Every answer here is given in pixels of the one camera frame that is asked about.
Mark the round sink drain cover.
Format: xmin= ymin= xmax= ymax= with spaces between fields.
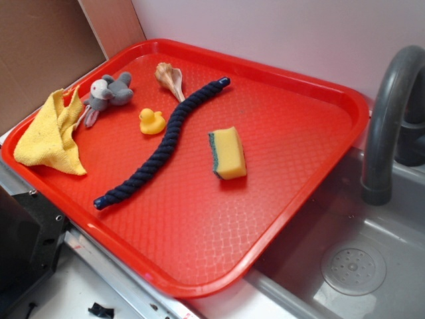
xmin=321 ymin=241 xmax=386 ymax=296

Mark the grey plastic toy sink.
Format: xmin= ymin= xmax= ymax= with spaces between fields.
xmin=193 ymin=150 xmax=424 ymax=318

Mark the dark blue twisted rope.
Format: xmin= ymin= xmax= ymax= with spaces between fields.
xmin=93 ymin=76 xmax=231 ymax=211

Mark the grey plush mouse toy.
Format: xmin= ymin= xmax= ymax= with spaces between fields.
xmin=80 ymin=72 xmax=134 ymax=128

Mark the brown cardboard panel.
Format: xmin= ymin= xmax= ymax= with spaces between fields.
xmin=1 ymin=1 xmax=145 ymax=134

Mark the yellow rubber duck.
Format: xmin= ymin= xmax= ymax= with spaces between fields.
xmin=139 ymin=108 xmax=166 ymax=135

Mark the yellow sponge with green pad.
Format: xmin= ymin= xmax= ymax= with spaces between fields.
xmin=209 ymin=126 xmax=247 ymax=180

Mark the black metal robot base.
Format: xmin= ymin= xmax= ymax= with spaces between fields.
xmin=1 ymin=189 xmax=68 ymax=318

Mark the tan conch seashell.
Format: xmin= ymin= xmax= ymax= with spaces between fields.
xmin=154 ymin=62 xmax=185 ymax=102

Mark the red plastic tray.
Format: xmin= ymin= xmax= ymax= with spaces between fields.
xmin=1 ymin=39 xmax=369 ymax=298

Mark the yellow microfiber cloth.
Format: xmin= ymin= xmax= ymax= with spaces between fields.
xmin=13 ymin=87 xmax=86 ymax=175

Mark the black tape scrap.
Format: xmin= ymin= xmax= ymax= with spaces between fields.
xmin=88 ymin=302 xmax=115 ymax=319

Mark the grey plastic faucet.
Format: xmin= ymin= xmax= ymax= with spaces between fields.
xmin=361 ymin=45 xmax=424 ymax=205

